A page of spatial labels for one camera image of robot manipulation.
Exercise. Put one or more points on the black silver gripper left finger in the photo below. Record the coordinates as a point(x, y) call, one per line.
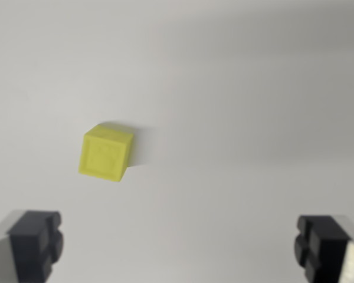
point(29, 247)

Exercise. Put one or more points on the black silver gripper right finger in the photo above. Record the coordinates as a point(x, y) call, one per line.
point(324, 250)

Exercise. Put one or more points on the yellow cube with embossed face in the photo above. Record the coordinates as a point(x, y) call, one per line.
point(104, 154)

